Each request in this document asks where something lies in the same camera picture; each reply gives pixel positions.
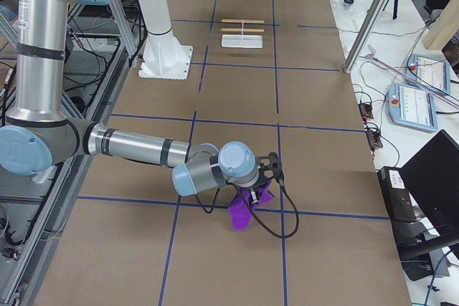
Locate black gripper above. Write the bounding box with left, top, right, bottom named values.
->
left=250, top=186, right=260, bottom=203

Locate purple microfiber towel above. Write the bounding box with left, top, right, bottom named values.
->
left=229, top=181, right=274, bottom=231

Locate wooden rack bar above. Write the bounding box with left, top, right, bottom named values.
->
left=220, top=27, right=265, bottom=34
left=221, top=19, right=265, bottom=24

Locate teach pendant tablet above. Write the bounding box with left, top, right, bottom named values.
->
left=387, top=83, right=438, bottom=133
left=407, top=54, right=450, bottom=95

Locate black computer box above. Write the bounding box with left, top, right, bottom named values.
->
left=377, top=166, right=425, bottom=223

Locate black monitor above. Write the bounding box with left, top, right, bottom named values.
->
left=400, top=130, right=458, bottom=229

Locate aluminium frame post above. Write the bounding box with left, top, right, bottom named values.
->
left=344, top=0, right=387, bottom=73

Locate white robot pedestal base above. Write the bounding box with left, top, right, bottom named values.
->
left=138, top=0, right=193, bottom=80

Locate near teach pendant tablet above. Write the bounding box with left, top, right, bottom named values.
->
left=387, top=83, right=438, bottom=133

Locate black monitor stand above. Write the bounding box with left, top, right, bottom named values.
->
left=392, top=220, right=458, bottom=281

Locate far teach pendant tablet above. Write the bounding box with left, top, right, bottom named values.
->
left=407, top=54, right=450, bottom=95

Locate upper wooden rack bar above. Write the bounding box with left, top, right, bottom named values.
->
left=221, top=19, right=265, bottom=24

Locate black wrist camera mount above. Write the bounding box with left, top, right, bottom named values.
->
left=255, top=152, right=285, bottom=186

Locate orange black connector box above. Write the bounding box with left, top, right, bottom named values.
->
left=358, top=102, right=374, bottom=122

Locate white towel rack base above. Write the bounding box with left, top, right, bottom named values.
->
left=221, top=34, right=263, bottom=49

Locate lower wooden rack bar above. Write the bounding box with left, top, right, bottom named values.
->
left=220, top=27, right=265, bottom=34

